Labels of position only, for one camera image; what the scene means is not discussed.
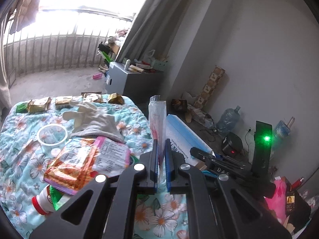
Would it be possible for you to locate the black bag on floor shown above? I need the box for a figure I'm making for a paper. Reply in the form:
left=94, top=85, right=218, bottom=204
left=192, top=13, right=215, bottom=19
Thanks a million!
left=170, top=99, right=188, bottom=113

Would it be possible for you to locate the grey storage cabinet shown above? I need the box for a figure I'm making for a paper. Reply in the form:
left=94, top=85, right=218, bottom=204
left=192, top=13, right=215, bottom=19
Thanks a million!
left=105, top=62, right=163, bottom=104

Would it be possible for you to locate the gold snack bag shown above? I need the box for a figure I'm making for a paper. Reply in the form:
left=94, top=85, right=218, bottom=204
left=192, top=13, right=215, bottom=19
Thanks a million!
left=27, top=97, right=51, bottom=113

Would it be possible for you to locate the red lighter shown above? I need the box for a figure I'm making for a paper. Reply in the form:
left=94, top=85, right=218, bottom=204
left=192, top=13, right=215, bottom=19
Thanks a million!
left=291, top=177, right=304, bottom=190

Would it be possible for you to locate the white blue box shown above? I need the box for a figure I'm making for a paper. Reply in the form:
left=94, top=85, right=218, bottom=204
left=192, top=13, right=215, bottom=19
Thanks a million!
left=166, top=114, right=215, bottom=166

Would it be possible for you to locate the white bottle red cap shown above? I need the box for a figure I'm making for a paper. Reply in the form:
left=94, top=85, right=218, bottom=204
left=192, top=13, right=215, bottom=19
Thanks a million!
left=31, top=185, right=71, bottom=215

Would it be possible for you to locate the pink item on balcony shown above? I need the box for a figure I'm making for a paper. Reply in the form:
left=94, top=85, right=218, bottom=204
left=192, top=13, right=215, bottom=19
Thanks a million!
left=93, top=72, right=104, bottom=80

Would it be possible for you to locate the pink floral blanket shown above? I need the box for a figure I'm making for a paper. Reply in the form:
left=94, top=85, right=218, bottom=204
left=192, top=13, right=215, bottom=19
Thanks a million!
left=265, top=179, right=287, bottom=224

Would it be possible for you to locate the blue jug on dispenser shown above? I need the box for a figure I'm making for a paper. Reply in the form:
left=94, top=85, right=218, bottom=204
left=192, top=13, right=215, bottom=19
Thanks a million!
left=273, top=117, right=295, bottom=140

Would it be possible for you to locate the clear plastic lid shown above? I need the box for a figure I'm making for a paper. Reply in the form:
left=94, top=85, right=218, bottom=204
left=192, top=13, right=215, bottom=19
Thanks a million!
left=36, top=123, right=68, bottom=147

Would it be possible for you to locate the clear plastic wrapper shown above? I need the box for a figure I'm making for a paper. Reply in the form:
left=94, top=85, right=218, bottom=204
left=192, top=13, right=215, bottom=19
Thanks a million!
left=148, top=95, right=166, bottom=166

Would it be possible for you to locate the empty blue water jug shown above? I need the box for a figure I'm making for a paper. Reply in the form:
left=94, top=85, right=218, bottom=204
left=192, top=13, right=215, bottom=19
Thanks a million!
left=216, top=105, right=241, bottom=134

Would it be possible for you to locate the grey curtain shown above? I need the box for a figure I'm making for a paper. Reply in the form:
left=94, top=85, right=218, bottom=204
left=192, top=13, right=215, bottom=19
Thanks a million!
left=116, top=0, right=203, bottom=63

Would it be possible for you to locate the floral blue bedspread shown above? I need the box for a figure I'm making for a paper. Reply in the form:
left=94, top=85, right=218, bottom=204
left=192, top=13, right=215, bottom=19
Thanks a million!
left=1, top=97, right=189, bottom=238

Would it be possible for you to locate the balcony railing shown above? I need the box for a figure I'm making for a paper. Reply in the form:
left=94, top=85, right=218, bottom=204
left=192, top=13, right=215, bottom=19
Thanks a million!
left=3, top=31, right=110, bottom=76

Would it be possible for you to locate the black rice cooker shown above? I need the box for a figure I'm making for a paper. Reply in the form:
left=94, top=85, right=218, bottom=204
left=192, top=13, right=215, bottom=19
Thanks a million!
left=221, top=132, right=243, bottom=158

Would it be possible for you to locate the small yellow packet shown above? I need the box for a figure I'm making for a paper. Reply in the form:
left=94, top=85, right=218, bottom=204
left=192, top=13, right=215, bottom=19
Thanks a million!
left=107, top=93, right=125, bottom=105

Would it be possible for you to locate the green snack packet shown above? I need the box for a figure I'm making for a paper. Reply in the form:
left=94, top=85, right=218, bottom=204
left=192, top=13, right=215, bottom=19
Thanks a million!
left=16, top=103, right=29, bottom=113

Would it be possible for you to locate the black tracker green light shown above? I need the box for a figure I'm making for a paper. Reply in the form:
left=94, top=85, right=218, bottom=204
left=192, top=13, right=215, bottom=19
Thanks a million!
left=251, top=121, right=273, bottom=178

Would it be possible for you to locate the gold biscuit packet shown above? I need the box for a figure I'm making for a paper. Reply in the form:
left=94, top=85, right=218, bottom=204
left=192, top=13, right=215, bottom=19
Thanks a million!
left=55, top=96, right=72, bottom=110

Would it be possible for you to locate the orange gold snack packet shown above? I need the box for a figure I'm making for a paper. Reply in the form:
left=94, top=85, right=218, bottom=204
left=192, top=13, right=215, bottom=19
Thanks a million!
left=81, top=92, right=103, bottom=103

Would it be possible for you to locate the orange snack bag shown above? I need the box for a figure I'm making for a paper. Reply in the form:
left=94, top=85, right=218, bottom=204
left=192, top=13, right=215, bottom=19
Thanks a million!
left=43, top=136, right=130, bottom=195

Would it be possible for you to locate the white cloth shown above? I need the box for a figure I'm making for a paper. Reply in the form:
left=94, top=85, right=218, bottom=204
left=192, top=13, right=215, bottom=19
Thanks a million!
left=62, top=102, right=125, bottom=144

